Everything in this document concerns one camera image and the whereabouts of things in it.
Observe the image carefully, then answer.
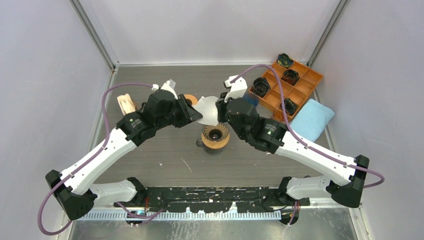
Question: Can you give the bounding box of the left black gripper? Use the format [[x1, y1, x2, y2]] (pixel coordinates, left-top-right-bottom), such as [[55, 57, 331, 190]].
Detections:
[[156, 94, 203, 131]]

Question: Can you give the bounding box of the white paper coffee filter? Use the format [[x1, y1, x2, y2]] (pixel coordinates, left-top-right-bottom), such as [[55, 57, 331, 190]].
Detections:
[[193, 96, 219, 126]]

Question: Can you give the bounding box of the grey transparent dripper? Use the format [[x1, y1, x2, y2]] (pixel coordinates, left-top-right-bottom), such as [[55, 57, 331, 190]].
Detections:
[[202, 123, 230, 141]]

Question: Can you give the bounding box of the grey glass mug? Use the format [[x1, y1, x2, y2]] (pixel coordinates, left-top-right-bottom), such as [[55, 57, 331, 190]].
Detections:
[[196, 138, 226, 155]]

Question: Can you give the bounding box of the wooden ring dripper stand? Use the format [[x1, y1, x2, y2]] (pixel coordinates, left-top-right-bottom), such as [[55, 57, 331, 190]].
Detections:
[[201, 134, 230, 150]]

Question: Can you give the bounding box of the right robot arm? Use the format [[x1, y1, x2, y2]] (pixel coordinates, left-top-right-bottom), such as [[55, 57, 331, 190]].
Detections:
[[212, 98, 370, 208]]

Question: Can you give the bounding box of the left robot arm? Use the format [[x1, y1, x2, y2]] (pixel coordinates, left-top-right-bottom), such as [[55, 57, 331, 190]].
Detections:
[[45, 89, 204, 220]]

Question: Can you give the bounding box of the blue transparent dripper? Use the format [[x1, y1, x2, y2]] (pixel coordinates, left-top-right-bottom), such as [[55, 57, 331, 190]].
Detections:
[[243, 91, 260, 107]]

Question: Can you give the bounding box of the amber glass cup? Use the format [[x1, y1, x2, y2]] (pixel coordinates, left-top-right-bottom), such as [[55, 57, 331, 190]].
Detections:
[[272, 107, 293, 123]]

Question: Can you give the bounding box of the dark capsule green yellow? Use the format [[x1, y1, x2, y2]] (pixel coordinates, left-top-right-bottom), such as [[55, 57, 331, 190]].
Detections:
[[276, 53, 295, 69]]

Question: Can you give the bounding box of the orange compartment tray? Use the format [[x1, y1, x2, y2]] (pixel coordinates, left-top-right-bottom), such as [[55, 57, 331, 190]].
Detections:
[[248, 61, 323, 118]]

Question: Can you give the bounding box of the light blue cloth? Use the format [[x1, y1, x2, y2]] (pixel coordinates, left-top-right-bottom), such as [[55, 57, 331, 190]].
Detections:
[[290, 99, 335, 142]]

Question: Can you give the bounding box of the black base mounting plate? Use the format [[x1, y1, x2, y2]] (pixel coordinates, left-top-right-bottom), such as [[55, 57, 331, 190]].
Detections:
[[120, 186, 295, 213]]

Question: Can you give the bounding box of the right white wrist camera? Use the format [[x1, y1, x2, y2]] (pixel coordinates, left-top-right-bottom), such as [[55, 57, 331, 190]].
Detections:
[[223, 75, 248, 103]]

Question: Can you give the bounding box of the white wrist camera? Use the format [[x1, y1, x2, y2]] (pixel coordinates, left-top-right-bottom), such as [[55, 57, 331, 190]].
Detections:
[[223, 75, 248, 103], [160, 79, 178, 99]]

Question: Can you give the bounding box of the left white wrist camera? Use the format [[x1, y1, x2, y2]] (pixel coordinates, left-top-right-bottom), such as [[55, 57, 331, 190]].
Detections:
[[160, 79, 178, 99]]

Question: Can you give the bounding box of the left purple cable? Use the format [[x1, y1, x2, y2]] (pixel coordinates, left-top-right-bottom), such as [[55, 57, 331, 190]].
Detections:
[[37, 82, 167, 237]]

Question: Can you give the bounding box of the purple cable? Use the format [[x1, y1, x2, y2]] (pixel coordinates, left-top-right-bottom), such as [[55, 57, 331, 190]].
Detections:
[[37, 82, 167, 237], [230, 63, 386, 227]]

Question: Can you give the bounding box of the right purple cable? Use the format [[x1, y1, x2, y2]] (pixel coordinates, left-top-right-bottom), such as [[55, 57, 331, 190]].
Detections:
[[230, 63, 386, 227]]

